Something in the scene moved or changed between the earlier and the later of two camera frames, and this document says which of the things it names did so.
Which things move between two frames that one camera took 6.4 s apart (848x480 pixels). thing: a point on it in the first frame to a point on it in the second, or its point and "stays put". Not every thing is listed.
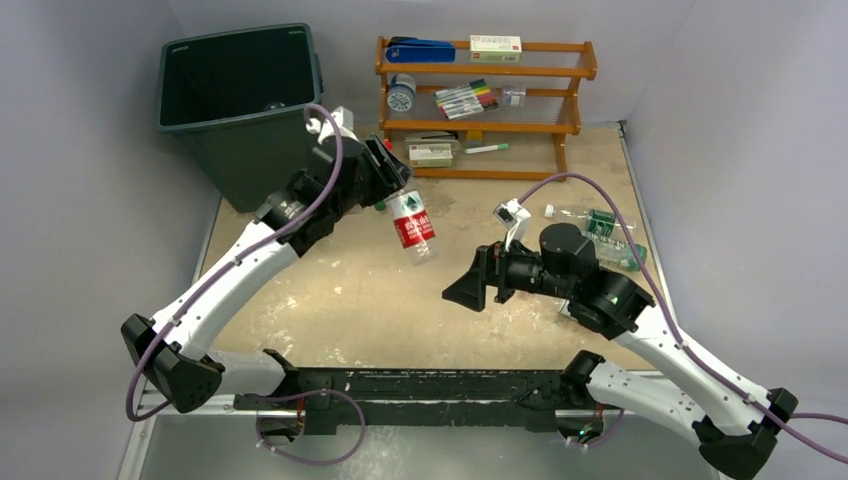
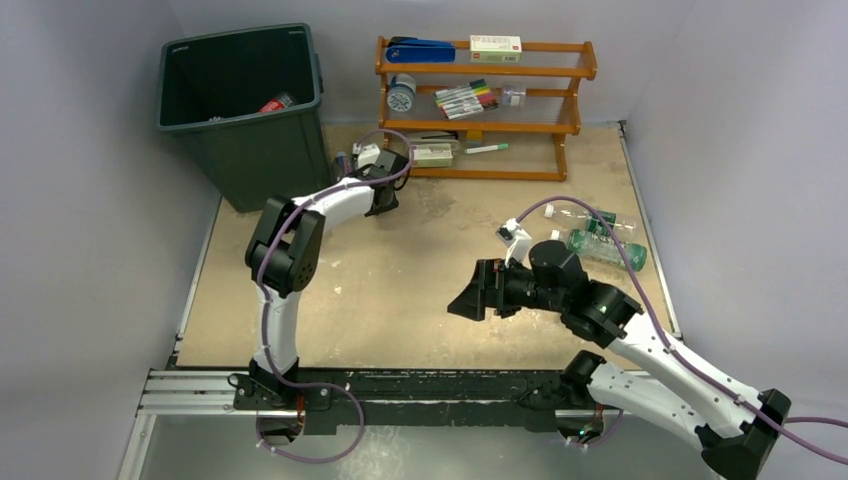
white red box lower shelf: (431, 155) stays put
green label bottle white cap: (594, 221) stays put
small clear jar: (513, 95) stays put
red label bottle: (414, 227) to (278, 103)
